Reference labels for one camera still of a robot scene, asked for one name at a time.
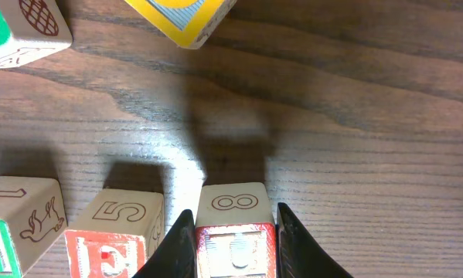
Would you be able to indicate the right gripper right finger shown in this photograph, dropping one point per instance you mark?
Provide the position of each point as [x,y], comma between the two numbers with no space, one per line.
[298,254]

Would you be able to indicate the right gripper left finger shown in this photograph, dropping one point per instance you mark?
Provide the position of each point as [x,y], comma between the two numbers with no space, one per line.
[175,257]

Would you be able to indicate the red U block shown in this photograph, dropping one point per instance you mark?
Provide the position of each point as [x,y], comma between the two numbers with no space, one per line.
[235,232]

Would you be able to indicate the red E block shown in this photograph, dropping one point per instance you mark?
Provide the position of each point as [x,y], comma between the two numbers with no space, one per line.
[115,234]

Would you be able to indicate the green N block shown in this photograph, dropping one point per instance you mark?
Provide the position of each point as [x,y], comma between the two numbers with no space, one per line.
[32,218]

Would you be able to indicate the yellow O block lower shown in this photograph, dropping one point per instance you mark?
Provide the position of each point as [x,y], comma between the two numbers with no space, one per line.
[188,23]

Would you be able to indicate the green B block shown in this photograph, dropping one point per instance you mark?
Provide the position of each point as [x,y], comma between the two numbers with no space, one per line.
[31,30]

